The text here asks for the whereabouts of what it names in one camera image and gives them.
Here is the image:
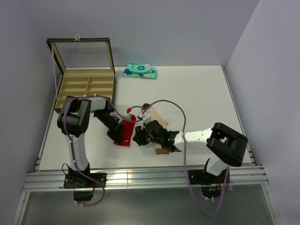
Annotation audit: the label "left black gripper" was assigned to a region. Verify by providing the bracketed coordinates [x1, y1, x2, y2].
[95, 110, 125, 145]

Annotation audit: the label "red sock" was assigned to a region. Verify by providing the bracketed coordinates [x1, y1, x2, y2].
[113, 120, 135, 147]

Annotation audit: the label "beige brown striped sock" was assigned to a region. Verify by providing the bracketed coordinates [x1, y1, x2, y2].
[147, 106, 170, 155]

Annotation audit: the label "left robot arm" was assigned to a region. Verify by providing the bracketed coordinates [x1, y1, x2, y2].
[57, 95, 124, 187]

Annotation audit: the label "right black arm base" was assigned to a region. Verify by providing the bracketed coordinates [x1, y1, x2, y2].
[188, 170, 226, 198]

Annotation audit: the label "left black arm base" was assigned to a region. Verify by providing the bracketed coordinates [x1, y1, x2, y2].
[63, 172, 107, 202]

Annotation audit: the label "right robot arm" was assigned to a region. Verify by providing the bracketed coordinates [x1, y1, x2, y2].
[133, 120, 248, 183]

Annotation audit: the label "teal patterned folded socks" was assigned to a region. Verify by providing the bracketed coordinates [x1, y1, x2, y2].
[123, 64, 157, 79]

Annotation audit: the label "black compartment organizer box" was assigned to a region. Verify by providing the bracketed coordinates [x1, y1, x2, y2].
[46, 34, 116, 113]

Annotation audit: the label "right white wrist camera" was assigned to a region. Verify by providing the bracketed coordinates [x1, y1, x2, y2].
[138, 112, 151, 129]

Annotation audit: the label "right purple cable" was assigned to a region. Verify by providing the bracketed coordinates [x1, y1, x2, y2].
[140, 99, 230, 217]

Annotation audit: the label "purple cable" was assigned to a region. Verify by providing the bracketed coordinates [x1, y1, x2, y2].
[140, 99, 230, 217]
[61, 95, 143, 207]

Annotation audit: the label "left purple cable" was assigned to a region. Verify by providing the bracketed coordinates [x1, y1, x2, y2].
[61, 95, 143, 207]

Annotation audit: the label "aluminium front rail frame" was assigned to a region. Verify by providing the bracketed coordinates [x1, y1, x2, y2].
[13, 66, 282, 225]

